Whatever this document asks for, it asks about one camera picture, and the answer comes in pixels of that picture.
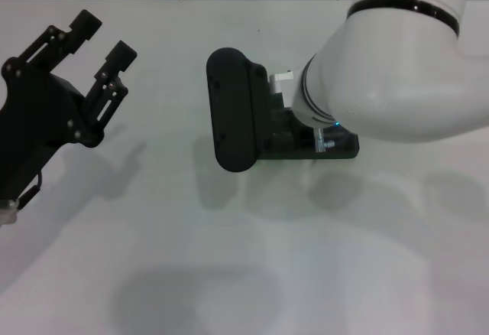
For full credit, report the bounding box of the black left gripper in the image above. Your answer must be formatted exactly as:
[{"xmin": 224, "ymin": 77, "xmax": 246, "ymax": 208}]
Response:
[{"xmin": 0, "ymin": 8, "xmax": 138, "ymax": 213}]

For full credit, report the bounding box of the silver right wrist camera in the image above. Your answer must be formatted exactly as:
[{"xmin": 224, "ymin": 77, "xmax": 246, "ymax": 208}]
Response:
[{"xmin": 206, "ymin": 47, "xmax": 269, "ymax": 174}]

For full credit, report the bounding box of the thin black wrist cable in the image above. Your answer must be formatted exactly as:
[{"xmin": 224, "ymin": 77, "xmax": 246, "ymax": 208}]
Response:
[{"xmin": 16, "ymin": 173, "xmax": 44, "ymax": 210}]

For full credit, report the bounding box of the green glasses case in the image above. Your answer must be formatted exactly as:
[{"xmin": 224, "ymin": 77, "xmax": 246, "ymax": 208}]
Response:
[{"xmin": 258, "ymin": 93, "xmax": 361, "ymax": 161}]

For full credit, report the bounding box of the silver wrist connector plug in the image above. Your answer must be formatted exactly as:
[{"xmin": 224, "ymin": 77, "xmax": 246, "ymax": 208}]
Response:
[{"xmin": 312, "ymin": 127, "xmax": 338, "ymax": 153}]

